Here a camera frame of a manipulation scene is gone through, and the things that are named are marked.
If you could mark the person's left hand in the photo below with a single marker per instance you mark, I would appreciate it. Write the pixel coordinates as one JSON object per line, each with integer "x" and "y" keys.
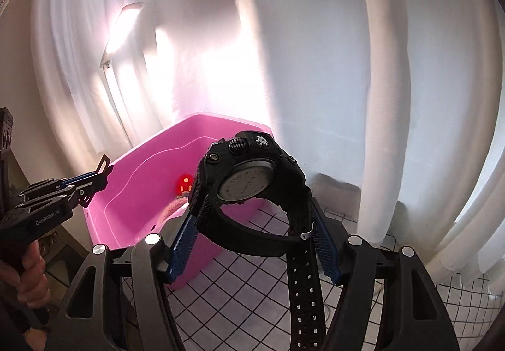
{"x": 25, "y": 276}

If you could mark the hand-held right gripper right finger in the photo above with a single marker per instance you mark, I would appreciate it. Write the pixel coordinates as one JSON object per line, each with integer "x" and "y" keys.
{"x": 324, "y": 246}

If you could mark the white floor lamp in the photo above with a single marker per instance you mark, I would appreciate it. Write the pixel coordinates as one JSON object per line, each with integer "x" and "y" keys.
{"x": 114, "y": 58}

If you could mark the white grid patterned tablecloth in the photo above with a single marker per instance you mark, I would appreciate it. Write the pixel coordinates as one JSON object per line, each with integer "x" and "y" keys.
{"x": 244, "y": 288}

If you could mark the pink plastic bin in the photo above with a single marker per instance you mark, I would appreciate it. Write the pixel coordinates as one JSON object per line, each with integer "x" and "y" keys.
{"x": 138, "y": 197}

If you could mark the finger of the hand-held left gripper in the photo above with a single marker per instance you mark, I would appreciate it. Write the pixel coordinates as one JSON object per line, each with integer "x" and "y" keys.
{"x": 85, "y": 177}
{"x": 88, "y": 189}

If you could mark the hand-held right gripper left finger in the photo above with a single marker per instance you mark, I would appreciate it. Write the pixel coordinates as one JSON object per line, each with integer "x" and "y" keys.
{"x": 182, "y": 246}

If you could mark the white curtain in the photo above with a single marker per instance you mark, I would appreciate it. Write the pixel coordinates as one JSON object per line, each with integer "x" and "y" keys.
{"x": 315, "y": 58}

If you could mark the red round object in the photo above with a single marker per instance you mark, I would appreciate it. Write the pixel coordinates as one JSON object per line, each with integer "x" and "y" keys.
{"x": 184, "y": 184}

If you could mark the black sport wrist watch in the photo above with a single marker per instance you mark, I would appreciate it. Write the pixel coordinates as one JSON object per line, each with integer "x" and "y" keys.
{"x": 252, "y": 193}

